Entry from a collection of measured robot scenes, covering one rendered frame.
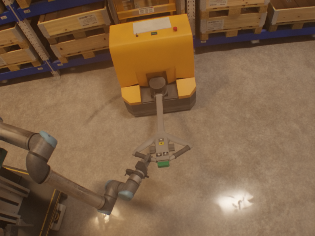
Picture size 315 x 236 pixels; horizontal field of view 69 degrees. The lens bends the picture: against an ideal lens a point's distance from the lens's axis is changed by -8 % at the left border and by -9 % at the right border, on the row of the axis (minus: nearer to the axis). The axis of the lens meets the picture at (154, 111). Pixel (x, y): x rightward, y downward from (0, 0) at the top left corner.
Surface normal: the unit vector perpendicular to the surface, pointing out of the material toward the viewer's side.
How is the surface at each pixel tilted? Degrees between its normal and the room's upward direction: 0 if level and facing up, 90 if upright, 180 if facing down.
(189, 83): 22
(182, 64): 74
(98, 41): 90
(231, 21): 90
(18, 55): 90
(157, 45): 68
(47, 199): 0
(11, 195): 90
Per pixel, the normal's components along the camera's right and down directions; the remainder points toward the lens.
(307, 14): 0.09, 0.85
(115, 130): -0.13, -0.51
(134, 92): -0.09, -0.16
